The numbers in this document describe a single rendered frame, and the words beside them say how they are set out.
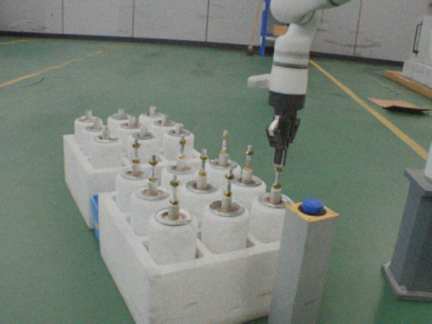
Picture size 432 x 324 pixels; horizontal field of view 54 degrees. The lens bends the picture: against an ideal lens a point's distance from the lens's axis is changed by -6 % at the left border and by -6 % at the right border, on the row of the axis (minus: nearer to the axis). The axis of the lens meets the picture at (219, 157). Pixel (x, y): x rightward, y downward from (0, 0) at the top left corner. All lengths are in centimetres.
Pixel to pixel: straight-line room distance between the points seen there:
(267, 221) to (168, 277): 25
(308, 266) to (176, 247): 25
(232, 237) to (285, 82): 32
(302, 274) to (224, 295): 19
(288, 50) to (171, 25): 651
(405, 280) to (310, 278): 41
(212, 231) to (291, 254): 18
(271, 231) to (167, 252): 24
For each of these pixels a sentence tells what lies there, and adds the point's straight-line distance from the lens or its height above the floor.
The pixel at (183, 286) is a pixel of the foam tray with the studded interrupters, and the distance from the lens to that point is 88.
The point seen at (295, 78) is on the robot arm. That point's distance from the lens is 88.
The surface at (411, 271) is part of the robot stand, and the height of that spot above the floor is 7.
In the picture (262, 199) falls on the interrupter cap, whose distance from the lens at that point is 98.
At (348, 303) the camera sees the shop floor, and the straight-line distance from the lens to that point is 114.
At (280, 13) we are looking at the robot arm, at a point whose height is 65.
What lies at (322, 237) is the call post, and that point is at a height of 28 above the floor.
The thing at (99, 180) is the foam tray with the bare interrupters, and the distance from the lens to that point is 130.
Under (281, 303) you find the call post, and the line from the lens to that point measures 90.
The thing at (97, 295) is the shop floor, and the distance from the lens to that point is 109.
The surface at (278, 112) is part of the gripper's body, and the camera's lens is 89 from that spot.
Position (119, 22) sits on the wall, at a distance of 753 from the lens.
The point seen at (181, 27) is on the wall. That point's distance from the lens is 733.
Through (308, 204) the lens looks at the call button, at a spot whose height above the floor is 33.
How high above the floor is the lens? 65
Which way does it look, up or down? 19 degrees down
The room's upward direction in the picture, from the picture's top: 5 degrees clockwise
